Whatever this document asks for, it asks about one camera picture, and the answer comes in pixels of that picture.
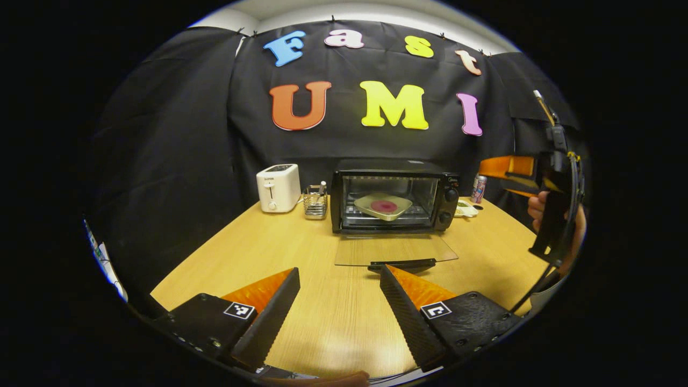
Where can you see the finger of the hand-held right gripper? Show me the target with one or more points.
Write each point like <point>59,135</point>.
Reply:
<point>505,165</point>
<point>524,188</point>

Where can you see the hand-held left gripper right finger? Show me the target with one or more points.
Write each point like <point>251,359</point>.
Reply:
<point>408,322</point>

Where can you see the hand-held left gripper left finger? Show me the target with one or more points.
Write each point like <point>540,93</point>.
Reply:
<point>269,322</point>

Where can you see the white square plate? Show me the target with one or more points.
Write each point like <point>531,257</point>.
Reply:
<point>395,212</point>

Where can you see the black electric oven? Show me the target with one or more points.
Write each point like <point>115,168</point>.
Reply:
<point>392,167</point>

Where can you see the pink ham slice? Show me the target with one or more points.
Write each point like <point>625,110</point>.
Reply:
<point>384,206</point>

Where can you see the silver drink can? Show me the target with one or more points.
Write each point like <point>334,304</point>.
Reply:
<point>479,189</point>

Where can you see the white divided snack tray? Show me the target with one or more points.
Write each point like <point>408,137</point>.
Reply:
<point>465,209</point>

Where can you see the white toaster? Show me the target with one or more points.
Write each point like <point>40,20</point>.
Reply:
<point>279,191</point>

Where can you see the black backdrop cloth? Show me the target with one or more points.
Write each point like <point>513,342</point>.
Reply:
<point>177,134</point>

